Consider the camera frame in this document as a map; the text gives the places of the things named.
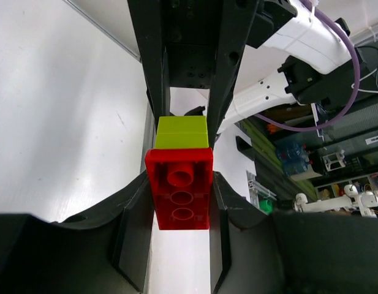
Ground lime green lego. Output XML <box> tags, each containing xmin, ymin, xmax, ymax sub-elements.
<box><xmin>154</xmin><ymin>116</ymin><xmax>209</xmax><ymax>149</ymax></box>

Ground red curved lego brick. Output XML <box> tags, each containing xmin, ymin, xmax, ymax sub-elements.
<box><xmin>145</xmin><ymin>148</ymin><xmax>213</xmax><ymax>230</ymax></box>

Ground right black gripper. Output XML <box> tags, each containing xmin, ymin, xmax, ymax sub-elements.
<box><xmin>128</xmin><ymin>0</ymin><xmax>259</xmax><ymax>144</ymax></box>

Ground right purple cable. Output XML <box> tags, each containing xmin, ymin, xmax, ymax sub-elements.
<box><xmin>255</xmin><ymin>0</ymin><xmax>361</xmax><ymax>133</ymax></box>

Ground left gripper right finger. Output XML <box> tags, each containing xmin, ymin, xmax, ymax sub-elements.
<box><xmin>210</xmin><ymin>172</ymin><xmax>378</xmax><ymax>293</ymax></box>

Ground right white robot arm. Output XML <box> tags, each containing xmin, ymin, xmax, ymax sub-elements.
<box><xmin>128</xmin><ymin>1</ymin><xmax>364</xmax><ymax>149</ymax></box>

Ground aluminium rail right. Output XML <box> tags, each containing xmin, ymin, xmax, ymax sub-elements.
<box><xmin>64</xmin><ymin>0</ymin><xmax>141</xmax><ymax>62</ymax></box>

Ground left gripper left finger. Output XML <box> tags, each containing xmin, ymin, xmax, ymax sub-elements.
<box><xmin>0</xmin><ymin>173</ymin><xmax>154</xmax><ymax>293</ymax></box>

